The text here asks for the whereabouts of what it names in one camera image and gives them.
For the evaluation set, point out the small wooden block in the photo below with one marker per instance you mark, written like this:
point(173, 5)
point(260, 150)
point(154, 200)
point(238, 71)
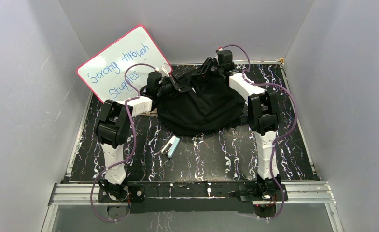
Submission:
point(151, 113)

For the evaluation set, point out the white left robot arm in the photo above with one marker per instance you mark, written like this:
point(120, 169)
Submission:
point(116, 123)

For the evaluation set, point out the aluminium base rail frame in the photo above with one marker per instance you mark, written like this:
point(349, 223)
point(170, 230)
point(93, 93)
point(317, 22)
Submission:
point(192, 207)

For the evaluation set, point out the white eraser block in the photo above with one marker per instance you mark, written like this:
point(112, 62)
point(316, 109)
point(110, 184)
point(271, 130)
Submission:
point(169, 148)

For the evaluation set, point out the black student backpack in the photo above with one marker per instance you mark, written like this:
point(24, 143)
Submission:
point(209, 106)

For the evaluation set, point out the pink framed whiteboard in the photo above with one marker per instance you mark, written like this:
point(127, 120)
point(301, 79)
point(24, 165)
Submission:
point(121, 69)

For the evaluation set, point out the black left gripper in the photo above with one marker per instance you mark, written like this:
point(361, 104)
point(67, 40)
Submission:
point(175, 85)

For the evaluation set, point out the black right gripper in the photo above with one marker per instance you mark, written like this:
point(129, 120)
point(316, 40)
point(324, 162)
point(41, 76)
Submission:
point(202, 73)

